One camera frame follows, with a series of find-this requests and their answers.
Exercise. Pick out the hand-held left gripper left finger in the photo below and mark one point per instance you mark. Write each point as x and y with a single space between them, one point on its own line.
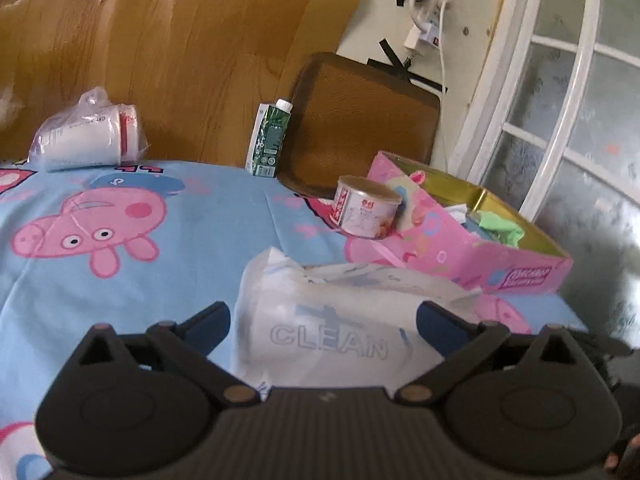
210 323

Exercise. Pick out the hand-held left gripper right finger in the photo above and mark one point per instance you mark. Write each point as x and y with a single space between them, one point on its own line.
440 323

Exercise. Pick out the pink cardboard box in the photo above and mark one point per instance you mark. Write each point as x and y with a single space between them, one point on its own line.
440 250

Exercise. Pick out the green cloth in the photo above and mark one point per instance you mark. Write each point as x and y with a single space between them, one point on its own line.
500 230

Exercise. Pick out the white wipes pack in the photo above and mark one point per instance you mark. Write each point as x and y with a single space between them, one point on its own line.
325 310

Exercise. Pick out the person's right hand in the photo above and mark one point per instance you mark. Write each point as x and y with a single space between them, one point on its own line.
614 461

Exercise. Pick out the pink snack can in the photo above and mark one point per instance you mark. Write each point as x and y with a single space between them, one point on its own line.
365 210

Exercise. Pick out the green drink carton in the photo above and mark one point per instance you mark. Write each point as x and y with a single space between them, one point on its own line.
270 140

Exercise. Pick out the bag of paper cups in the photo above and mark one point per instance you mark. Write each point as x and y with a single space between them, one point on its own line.
85 135

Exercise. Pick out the long black tape strip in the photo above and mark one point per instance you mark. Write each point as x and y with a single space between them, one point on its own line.
425 84

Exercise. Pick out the wooden board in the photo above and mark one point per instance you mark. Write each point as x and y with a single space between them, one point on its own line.
200 35

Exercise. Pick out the white power strip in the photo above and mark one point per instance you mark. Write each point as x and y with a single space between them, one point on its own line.
430 30

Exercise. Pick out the white window frame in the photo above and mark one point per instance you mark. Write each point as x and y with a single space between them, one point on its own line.
500 85

